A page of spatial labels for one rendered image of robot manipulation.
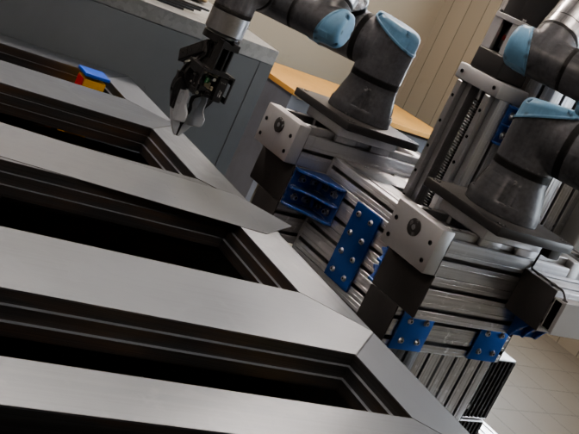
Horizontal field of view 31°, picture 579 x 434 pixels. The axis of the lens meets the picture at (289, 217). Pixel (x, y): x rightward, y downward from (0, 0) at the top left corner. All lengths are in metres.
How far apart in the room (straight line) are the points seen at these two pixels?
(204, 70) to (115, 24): 0.71
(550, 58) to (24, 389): 1.03
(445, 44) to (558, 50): 4.86
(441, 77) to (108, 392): 5.56
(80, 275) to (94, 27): 1.32
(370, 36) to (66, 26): 0.73
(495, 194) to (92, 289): 0.93
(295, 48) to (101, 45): 3.63
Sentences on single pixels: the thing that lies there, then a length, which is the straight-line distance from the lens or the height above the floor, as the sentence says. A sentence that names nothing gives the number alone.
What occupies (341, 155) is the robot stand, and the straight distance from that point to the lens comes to 2.33.
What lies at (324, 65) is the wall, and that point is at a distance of 6.32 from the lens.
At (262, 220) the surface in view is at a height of 0.87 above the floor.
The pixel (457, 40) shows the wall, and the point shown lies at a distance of 6.54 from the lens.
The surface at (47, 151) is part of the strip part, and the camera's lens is 1.77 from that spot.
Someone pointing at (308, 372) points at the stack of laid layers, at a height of 0.83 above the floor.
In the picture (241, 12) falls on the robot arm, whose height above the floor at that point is 1.18.
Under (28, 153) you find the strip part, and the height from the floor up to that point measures 0.87.
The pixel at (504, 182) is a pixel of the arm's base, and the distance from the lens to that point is 1.99.
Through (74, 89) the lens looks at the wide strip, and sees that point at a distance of 2.26.
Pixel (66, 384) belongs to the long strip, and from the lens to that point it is 1.08.
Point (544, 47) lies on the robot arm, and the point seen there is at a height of 1.35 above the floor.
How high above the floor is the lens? 1.37
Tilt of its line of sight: 14 degrees down
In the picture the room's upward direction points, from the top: 25 degrees clockwise
